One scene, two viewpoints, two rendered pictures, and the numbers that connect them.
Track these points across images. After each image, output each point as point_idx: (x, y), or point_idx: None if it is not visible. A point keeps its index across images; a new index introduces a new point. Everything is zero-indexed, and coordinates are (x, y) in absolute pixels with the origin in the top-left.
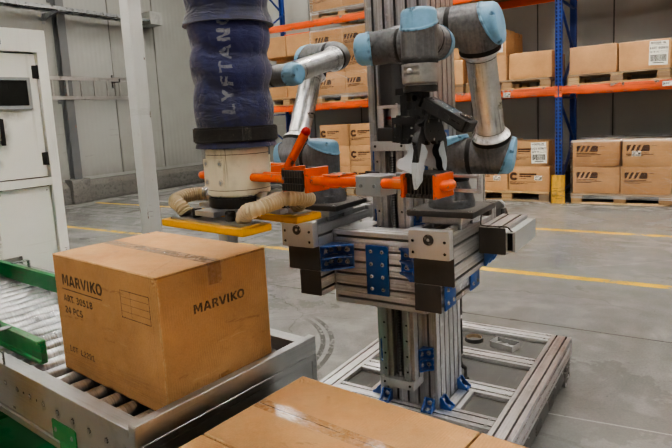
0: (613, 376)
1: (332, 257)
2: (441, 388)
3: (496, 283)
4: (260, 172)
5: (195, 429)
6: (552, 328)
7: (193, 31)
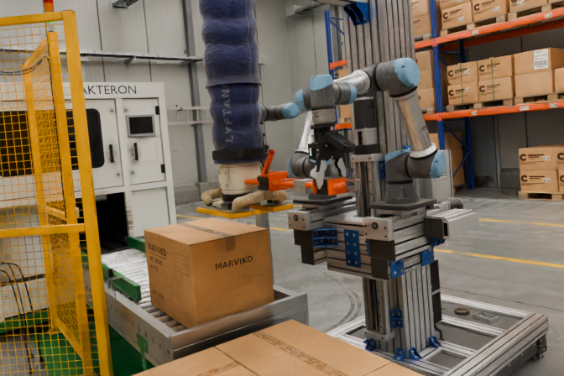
0: None
1: (321, 237)
2: (410, 342)
3: (515, 272)
4: (252, 178)
5: (213, 345)
6: (551, 311)
7: (210, 91)
